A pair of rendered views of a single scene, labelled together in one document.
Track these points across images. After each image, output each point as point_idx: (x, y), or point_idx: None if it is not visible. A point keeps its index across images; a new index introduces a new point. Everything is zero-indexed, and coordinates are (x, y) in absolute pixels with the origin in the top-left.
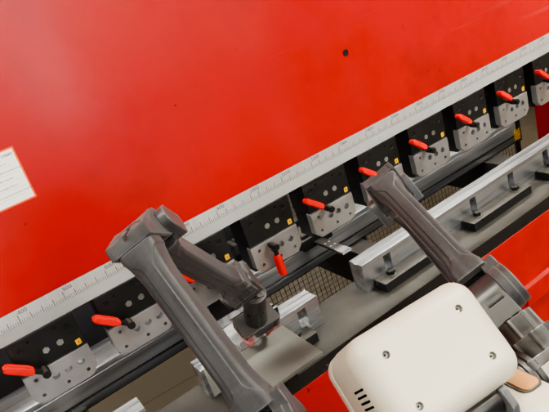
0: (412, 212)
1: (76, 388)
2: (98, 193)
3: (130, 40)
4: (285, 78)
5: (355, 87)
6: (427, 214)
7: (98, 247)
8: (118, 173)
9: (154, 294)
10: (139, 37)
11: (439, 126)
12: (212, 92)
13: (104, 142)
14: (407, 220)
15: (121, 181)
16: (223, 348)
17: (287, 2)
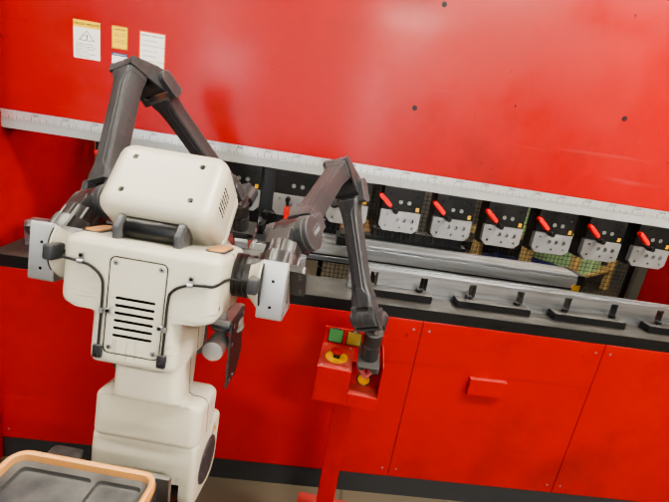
0: (321, 180)
1: None
2: (198, 92)
3: (263, 13)
4: (357, 98)
5: (410, 136)
6: (325, 183)
7: None
8: (215, 88)
9: (111, 95)
10: (270, 14)
11: (470, 210)
12: (300, 76)
13: (217, 65)
14: (315, 183)
15: (215, 94)
16: (111, 137)
17: (385, 48)
